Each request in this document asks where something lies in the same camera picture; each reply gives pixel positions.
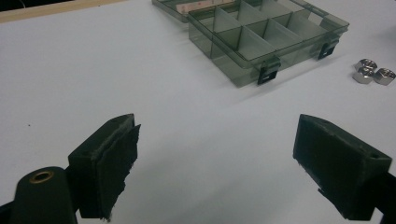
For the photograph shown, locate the clear grey plastic organizer box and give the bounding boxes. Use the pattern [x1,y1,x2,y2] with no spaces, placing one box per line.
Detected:
[151,0,350,89]

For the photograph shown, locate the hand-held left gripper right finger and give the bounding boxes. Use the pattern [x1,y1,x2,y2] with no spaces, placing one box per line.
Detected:
[292,113,393,221]

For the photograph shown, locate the silver hex nut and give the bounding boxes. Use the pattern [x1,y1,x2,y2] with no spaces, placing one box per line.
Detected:
[351,67,375,85]
[373,68,396,87]
[354,58,378,72]

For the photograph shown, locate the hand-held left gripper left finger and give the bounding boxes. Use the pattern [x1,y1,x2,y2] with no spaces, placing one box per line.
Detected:
[67,113,142,222]

